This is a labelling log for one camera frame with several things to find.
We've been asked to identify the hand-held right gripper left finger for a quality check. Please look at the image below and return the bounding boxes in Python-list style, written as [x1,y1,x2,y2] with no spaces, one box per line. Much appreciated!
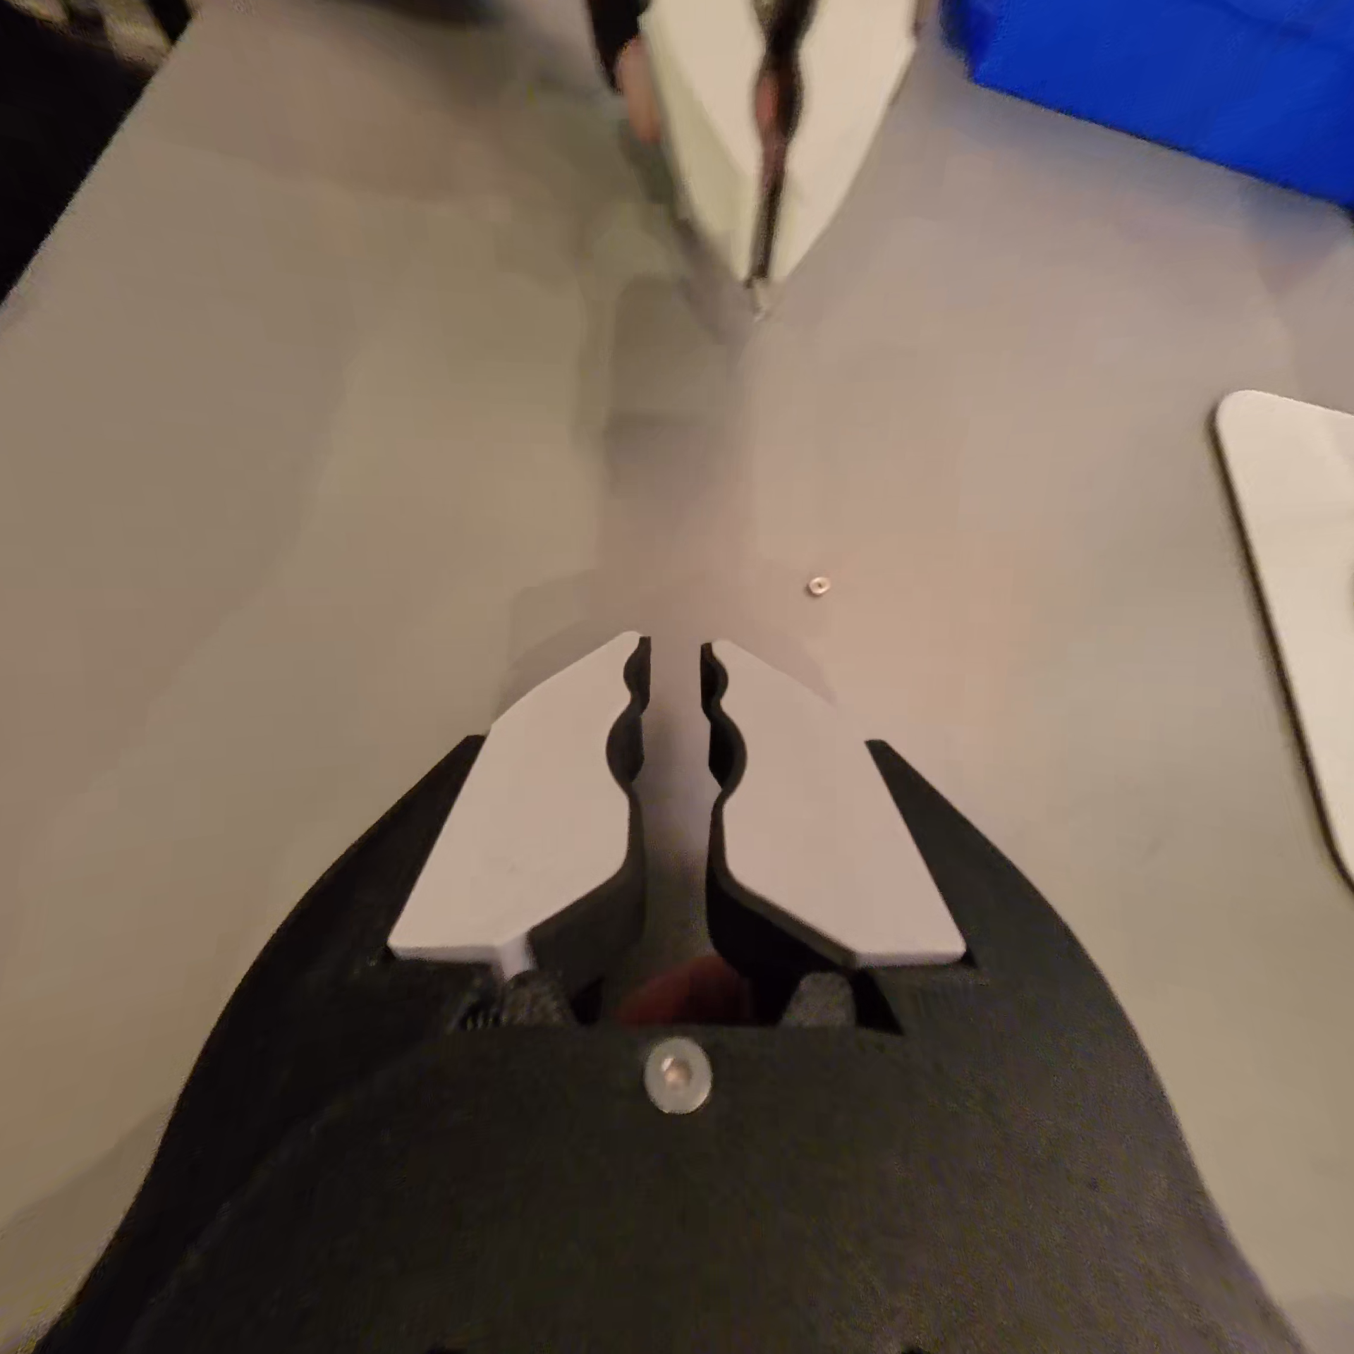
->
[390,630,653,975]

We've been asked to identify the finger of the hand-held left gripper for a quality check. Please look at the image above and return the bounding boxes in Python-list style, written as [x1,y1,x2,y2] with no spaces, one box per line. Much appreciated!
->
[638,0,771,287]
[762,0,919,287]

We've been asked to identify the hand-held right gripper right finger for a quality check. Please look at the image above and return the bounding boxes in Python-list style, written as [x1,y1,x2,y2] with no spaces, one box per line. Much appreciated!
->
[699,637,968,969]

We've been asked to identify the grey desk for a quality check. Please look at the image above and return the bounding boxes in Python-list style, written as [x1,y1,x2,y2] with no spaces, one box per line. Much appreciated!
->
[0,0,1354,1354]

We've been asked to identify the person's left hand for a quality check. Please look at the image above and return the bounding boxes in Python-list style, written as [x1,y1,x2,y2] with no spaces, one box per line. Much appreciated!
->
[619,39,665,146]

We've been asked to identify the large blue plastic bin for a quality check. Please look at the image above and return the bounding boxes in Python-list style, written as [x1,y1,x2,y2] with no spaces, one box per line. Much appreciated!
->
[941,0,1354,209]

